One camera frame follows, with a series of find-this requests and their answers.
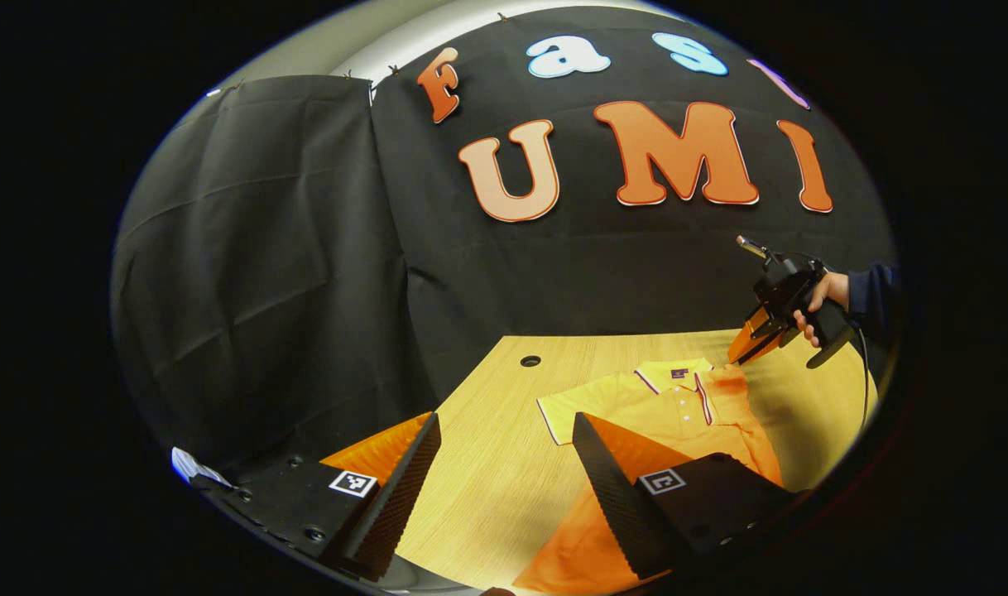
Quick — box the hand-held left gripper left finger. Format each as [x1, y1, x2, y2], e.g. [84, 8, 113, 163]
[210, 411, 443, 583]

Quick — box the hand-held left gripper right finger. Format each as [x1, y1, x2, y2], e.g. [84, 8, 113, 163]
[572, 411, 809, 582]

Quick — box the orange polo T-shirt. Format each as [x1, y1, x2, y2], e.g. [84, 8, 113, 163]
[512, 358, 786, 596]

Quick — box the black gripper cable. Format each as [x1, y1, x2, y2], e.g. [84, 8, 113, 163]
[852, 324, 877, 431]

